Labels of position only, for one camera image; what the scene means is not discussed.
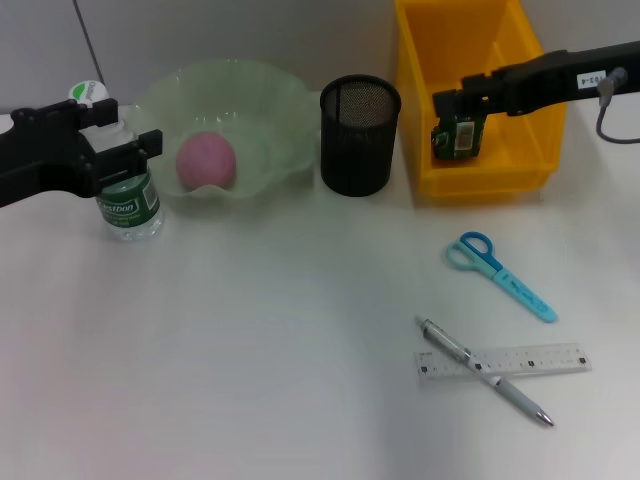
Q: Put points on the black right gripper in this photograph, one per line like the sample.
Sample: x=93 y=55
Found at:
x=550 y=80

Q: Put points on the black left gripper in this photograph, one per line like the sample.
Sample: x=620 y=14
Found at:
x=45 y=155

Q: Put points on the green plastic wrapper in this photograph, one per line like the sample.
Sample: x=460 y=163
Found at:
x=457 y=140

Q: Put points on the clear green-label water bottle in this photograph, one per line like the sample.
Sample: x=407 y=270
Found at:
x=130 y=210

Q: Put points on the pink peach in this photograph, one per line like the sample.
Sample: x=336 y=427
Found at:
x=205 y=160

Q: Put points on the blue scissors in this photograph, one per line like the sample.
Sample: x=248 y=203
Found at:
x=520 y=292

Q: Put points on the transparent plastic ruler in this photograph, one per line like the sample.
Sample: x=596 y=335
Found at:
x=550 y=362

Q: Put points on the black mesh pen holder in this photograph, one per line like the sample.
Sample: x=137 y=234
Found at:
x=357 y=145

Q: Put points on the translucent green fruit plate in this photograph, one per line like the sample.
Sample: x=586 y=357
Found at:
x=260 y=125

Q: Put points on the grey clear pen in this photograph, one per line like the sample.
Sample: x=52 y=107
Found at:
x=515 y=395

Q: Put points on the yellow plastic bin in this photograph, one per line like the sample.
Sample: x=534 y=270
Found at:
x=425 y=50

